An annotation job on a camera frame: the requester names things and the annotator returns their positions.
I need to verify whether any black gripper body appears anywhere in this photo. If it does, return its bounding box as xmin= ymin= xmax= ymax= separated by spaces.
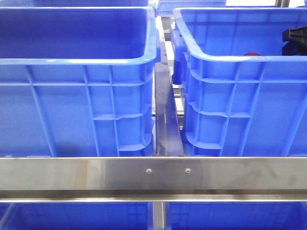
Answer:
xmin=282 ymin=26 xmax=307 ymax=56

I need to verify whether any red push button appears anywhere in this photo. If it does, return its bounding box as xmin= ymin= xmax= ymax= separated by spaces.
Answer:
xmin=244 ymin=52 xmax=261 ymax=56

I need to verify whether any right blue plastic crate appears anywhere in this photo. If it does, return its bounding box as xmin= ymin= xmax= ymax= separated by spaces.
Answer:
xmin=172 ymin=8 xmax=307 ymax=157

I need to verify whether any blue plastic crate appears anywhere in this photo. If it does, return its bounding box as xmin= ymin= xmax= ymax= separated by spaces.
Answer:
xmin=172 ymin=8 xmax=307 ymax=157
xmin=0 ymin=7 xmax=160 ymax=157

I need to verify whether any rear right blue crate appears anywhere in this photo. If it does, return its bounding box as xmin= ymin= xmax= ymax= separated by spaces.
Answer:
xmin=158 ymin=0 xmax=226 ymax=15

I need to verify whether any steel divider bar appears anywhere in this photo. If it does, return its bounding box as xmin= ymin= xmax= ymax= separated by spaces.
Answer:
xmin=154 ymin=62 xmax=185 ymax=157

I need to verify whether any lower right blue crate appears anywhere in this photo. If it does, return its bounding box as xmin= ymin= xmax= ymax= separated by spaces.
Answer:
xmin=166 ymin=202 xmax=307 ymax=230

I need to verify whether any left blue plastic crate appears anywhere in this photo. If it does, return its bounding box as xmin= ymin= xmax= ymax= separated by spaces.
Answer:
xmin=0 ymin=7 xmax=160 ymax=157

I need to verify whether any rear left blue crate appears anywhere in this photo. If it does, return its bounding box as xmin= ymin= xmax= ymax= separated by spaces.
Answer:
xmin=32 ymin=0 xmax=156 ymax=7

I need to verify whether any lower left blue crate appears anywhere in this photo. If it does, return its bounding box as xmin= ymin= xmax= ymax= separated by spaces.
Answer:
xmin=0 ymin=202 xmax=153 ymax=230

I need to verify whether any left rail screw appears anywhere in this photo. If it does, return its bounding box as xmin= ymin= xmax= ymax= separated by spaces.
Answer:
xmin=146 ymin=168 xmax=152 ymax=174

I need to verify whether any steel vertical rack post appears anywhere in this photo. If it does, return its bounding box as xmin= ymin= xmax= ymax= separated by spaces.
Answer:
xmin=153 ymin=202 xmax=166 ymax=230

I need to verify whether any stainless steel rack rail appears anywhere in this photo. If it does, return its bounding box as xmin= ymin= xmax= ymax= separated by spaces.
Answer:
xmin=0 ymin=156 xmax=307 ymax=202

